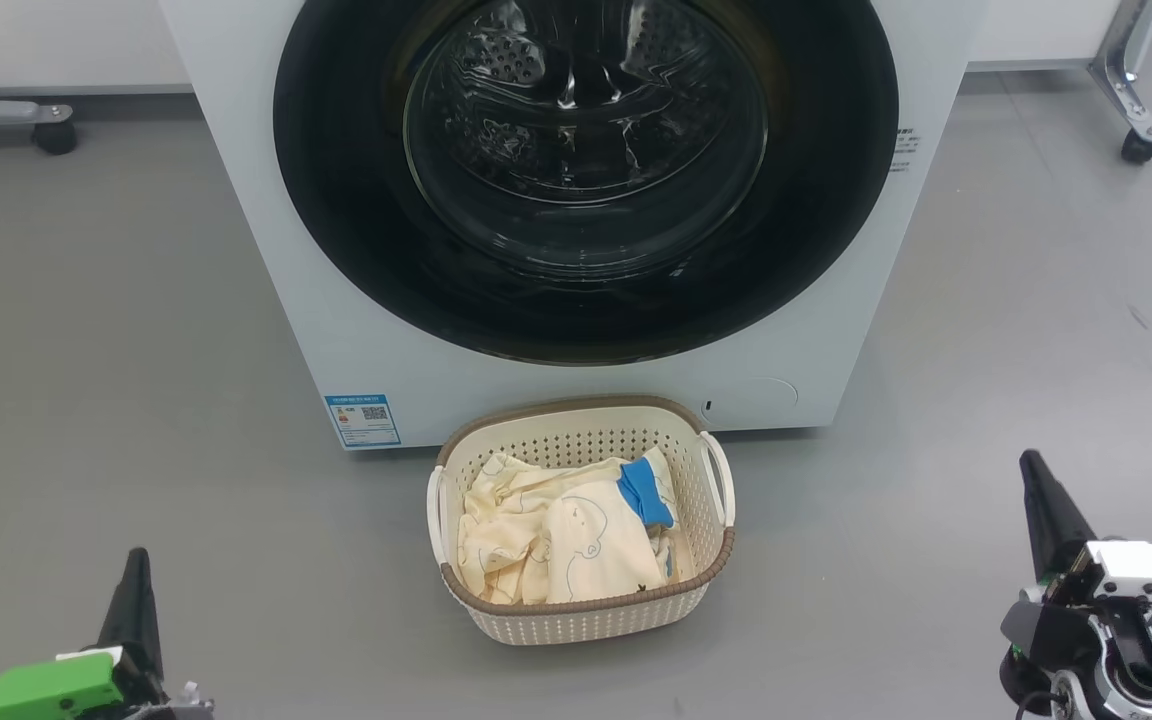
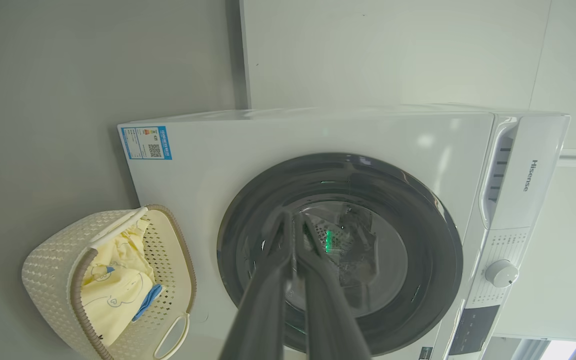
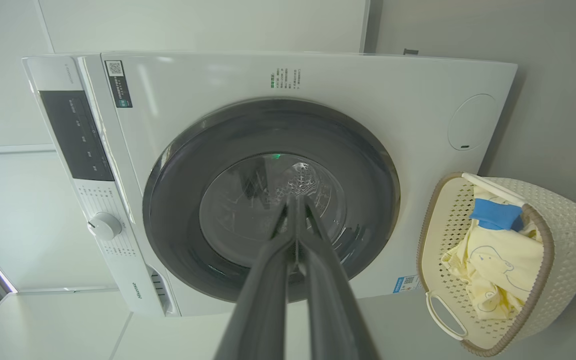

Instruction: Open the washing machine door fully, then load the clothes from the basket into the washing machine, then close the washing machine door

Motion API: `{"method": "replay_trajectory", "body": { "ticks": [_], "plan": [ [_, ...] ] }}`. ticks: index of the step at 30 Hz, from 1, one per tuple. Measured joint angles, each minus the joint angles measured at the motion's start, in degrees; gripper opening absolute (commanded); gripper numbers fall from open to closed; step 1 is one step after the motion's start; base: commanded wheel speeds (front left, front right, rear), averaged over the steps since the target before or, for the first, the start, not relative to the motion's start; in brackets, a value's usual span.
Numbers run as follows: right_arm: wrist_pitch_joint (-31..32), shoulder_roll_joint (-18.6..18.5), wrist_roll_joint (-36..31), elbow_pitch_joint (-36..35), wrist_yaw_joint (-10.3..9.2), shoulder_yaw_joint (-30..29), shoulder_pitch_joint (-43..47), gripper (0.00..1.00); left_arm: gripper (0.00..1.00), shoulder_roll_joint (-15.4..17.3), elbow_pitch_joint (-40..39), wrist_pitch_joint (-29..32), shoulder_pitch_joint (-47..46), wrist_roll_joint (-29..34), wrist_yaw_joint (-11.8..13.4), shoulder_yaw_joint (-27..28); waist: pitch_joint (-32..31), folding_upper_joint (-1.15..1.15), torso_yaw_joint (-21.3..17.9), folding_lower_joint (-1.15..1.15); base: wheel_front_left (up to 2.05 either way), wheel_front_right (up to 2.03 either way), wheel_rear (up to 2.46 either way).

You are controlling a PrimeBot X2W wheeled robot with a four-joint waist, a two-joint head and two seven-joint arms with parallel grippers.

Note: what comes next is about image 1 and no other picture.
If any cream bear-print garment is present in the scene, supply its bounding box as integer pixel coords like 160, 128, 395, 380
456, 452, 627, 606

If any white front-load washing machine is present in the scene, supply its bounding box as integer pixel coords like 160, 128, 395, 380
158, 0, 987, 452

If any cream perforated laundry basket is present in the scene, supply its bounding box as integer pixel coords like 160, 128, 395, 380
426, 395, 737, 647

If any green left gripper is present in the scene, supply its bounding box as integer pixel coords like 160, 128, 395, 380
0, 547, 165, 720

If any cream garment with blue cuff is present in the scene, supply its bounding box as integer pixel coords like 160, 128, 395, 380
536, 447, 682, 605

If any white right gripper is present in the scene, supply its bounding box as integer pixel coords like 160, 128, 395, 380
1019, 450, 1152, 626

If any blue energy label sticker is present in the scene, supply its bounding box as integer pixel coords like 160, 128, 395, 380
324, 393, 403, 451

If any black round glass washer door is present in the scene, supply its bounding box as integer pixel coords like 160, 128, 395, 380
273, 0, 900, 367

